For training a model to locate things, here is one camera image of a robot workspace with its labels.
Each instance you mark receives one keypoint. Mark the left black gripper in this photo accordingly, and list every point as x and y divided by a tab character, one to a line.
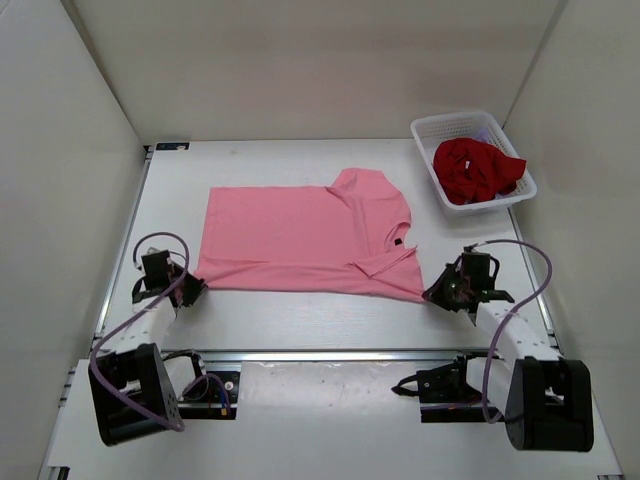
196	287

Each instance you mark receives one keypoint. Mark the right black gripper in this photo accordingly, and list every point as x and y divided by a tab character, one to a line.
436	294

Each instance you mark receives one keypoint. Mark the pink t shirt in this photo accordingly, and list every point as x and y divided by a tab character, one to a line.
347	238

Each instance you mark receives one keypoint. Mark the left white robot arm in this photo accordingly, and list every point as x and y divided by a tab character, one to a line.
136	389

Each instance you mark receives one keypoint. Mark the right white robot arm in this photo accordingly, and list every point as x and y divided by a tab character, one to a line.
542	399

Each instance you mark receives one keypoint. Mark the red t shirt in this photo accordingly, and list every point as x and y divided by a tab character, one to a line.
471	171

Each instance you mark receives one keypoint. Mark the blue table label sticker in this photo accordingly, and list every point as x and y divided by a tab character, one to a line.
172	146

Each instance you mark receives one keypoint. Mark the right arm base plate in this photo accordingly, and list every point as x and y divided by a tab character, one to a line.
452	394

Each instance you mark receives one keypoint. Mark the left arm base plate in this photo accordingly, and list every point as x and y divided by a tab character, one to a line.
214	396

